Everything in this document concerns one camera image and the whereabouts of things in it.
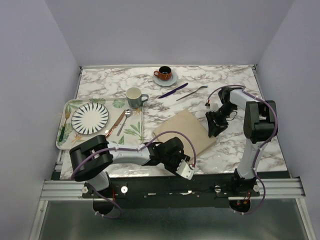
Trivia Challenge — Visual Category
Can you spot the purple knife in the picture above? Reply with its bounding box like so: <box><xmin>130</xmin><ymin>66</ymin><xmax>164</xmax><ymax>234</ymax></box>
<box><xmin>158</xmin><ymin>83</ymin><xmax>188</xmax><ymax>99</ymax></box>

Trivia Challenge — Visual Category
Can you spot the white tray with leaf print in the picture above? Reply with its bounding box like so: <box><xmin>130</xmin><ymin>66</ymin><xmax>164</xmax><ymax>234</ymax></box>
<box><xmin>56</xmin><ymin>98</ymin><xmax>144</xmax><ymax>150</ymax></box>

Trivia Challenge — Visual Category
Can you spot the silver spoon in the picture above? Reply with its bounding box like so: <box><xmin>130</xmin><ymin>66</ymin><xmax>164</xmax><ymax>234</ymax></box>
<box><xmin>116</xmin><ymin>109</ymin><xmax>133</xmax><ymax>136</ymax></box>

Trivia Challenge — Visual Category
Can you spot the rose gold knife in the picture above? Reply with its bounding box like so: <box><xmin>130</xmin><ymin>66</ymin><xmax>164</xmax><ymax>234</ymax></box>
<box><xmin>105</xmin><ymin>110</ymin><xmax>126</xmax><ymax>138</ymax></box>

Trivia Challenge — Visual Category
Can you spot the brown coffee cup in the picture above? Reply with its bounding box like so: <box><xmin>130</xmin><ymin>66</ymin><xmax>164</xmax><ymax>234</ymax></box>
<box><xmin>153</xmin><ymin>66</ymin><xmax>172</xmax><ymax>81</ymax></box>

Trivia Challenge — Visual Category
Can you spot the grey and cream mug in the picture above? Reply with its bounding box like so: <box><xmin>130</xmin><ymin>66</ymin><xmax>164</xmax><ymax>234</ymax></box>
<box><xmin>125</xmin><ymin>87</ymin><xmax>149</xmax><ymax>109</ymax></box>

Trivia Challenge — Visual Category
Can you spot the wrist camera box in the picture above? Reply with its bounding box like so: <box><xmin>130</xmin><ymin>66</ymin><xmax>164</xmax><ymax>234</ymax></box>
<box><xmin>209</xmin><ymin>103</ymin><xmax>219</xmax><ymax>112</ymax></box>
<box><xmin>175</xmin><ymin>160</ymin><xmax>195</xmax><ymax>180</ymax></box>

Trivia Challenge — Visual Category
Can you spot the gold fork with green handle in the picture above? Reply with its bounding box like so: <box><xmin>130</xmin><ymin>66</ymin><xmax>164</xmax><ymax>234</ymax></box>
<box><xmin>58</xmin><ymin>107</ymin><xmax>70</xmax><ymax>142</ymax></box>

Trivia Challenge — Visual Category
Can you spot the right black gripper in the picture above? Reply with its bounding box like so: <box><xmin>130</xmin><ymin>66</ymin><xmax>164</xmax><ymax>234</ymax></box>
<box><xmin>205</xmin><ymin>103</ymin><xmax>238</xmax><ymax>137</ymax></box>

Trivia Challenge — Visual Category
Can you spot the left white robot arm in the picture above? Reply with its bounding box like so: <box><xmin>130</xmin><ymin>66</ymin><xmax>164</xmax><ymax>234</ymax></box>
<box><xmin>69</xmin><ymin>135</ymin><xmax>194</xmax><ymax>198</ymax></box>

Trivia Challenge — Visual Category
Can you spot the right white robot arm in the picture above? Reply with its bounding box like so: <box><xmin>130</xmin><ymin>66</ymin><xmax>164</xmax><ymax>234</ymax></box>
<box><xmin>205</xmin><ymin>84</ymin><xmax>278</xmax><ymax>196</ymax></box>

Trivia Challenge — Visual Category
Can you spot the white plate with blue stripes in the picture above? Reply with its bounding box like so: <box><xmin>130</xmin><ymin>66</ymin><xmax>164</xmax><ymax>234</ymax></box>
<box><xmin>71</xmin><ymin>102</ymin><xmax>109</xmax><ymax>135</ymax></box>

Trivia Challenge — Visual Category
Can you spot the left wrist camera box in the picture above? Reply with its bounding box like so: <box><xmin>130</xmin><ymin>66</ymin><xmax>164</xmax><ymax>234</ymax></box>
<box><xmin>175</xmin><ymin>160</ymin><xmax>195</xmax><ymax>180</ymax></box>

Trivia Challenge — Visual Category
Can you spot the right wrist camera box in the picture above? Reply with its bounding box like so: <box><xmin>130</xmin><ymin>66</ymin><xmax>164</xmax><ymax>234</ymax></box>
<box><xmin>209</xmin><ymin>103</ymin><xmax>219</xmax><ymax>112</ymax></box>

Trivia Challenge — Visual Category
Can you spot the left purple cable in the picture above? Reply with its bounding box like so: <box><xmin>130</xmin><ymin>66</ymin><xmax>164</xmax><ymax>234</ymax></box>
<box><xmin>70</xmin><ymin>130</ymin><xmax>197</xmax><ymax>220</ymax></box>

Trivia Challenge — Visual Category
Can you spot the silver fork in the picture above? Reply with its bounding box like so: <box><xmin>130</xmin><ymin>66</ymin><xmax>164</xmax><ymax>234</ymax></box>
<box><xmin>176</xmin><ymin>85</ymin><xmax>208</xmax><ymax>102</ymax></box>

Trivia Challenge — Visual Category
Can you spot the aluminium frame rail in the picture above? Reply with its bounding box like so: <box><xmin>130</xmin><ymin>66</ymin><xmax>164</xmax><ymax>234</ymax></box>
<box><xmin>40</xmin><ymin>178</ymin><xmax>306</xmax><ymax>201</ymax></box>

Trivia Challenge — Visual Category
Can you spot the beige cloth napkin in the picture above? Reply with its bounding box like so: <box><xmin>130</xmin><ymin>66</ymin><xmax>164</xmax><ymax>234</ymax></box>
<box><xmin>153</xmin><ymin>109</ymin><xmax>217</xmax><ymax>157</ymax></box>

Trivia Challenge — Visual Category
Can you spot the white saucer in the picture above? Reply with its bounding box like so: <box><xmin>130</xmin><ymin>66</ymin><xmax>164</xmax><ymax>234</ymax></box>
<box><xmin>152</xmin><ymin>69</ymin><xmax>179</xmax><ymax>87</ymax></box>

